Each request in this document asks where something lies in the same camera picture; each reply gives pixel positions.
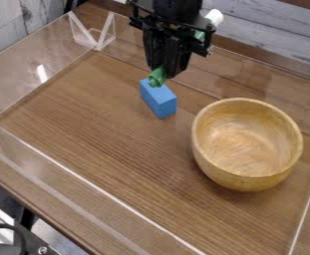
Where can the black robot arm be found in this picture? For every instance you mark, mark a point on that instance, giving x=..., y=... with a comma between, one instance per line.
x=176, y=33

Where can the clear acrylic corner bracket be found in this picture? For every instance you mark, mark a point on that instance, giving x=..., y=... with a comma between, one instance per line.
x=94, y=38

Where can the brown wooden bowl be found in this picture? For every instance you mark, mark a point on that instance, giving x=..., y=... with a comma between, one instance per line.
x=247, y=144

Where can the green and white marker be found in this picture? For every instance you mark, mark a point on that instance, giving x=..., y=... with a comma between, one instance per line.
x=157, y=78

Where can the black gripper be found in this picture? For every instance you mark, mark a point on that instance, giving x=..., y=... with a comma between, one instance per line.
x=166, y=14

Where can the blue rectangular block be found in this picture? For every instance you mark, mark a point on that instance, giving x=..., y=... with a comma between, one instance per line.
x=160, y=98

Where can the black metal frame piece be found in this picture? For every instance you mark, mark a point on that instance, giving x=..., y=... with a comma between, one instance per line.
x=37, y=245

